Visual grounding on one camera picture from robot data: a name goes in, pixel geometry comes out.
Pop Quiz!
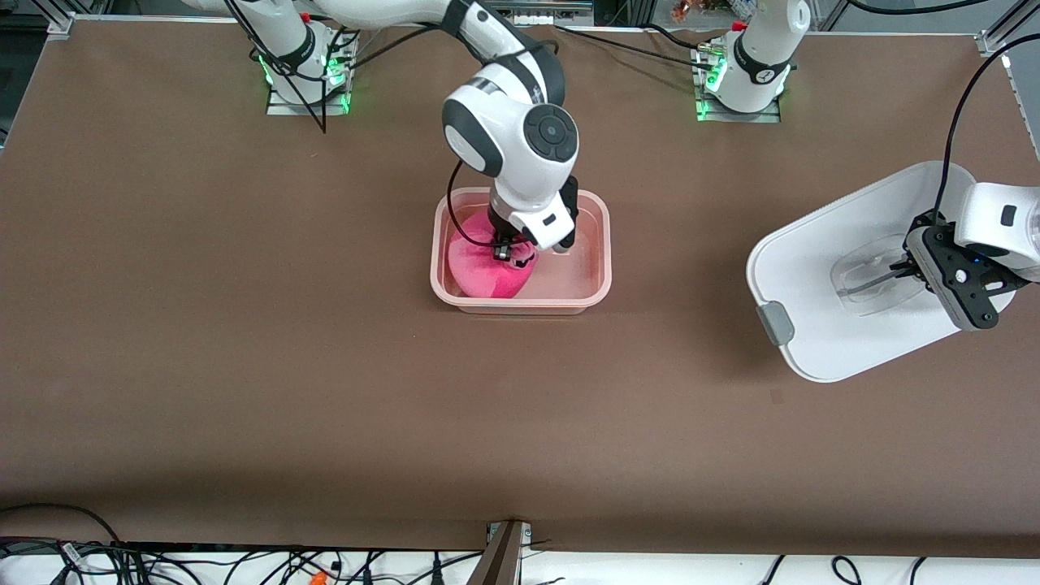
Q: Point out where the pink plush toy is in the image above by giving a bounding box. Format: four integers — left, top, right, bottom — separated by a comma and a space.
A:
448, 213, 537, 300

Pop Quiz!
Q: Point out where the white box lid grey handle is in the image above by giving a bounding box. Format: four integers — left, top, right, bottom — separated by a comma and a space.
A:
746, 161, 1016, 384

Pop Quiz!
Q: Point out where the pink plastic box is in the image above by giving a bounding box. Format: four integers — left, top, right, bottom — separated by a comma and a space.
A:
430, 187, 612, 316

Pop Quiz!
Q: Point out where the white power strip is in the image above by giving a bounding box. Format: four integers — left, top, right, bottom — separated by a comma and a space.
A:
475, 0, 594, 25

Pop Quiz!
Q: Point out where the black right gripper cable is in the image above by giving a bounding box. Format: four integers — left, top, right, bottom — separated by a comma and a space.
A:
445, 158, 498, 249

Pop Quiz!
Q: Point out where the black left camera cable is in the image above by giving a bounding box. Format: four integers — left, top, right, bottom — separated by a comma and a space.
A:
933, 53, 1040, 224

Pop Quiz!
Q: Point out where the black camera cable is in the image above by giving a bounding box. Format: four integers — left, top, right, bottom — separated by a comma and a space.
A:
221, 0, 362, 135
933, 53, 1040, 224

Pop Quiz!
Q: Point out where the thin black table cable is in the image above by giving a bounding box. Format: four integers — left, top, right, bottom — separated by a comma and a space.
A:
555, 23, 720, 70

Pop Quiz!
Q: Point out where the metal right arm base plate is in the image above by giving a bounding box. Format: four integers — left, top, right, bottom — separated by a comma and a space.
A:
266, 41, 352, 116

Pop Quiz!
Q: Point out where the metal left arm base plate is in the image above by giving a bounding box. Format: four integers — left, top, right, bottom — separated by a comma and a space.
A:
695, 45, 782, 124

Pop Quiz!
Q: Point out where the black right camera cable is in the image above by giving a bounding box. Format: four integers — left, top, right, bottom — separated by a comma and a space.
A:
221, 0, 362, 135

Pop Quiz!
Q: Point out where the metal frame bracket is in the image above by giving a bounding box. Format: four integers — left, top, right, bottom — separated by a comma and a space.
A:
467, 520, 533, 585

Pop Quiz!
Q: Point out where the black looped cable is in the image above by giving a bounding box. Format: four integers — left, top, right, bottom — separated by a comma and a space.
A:
0, 503, 123, 545

